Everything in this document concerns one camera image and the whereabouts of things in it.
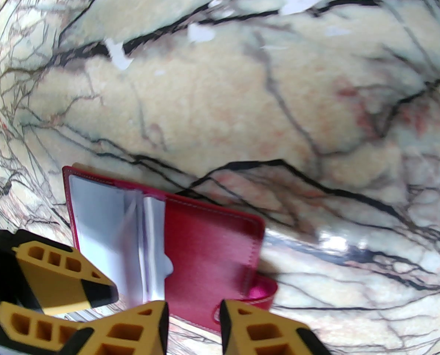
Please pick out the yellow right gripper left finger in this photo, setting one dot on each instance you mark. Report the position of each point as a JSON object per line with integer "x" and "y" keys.
{"x": 131, "y": 331}

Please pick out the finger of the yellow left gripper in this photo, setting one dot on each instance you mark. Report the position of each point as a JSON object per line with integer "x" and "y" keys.
{"x": 31, "y": 327}
{"x": 57, "y": 283}

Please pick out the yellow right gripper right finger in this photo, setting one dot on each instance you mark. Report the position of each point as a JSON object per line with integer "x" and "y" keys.
{"x": 264, "y": 335}

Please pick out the red leather card holder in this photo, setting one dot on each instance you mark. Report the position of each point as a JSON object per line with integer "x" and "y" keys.
{"x": 212, "y": 250}

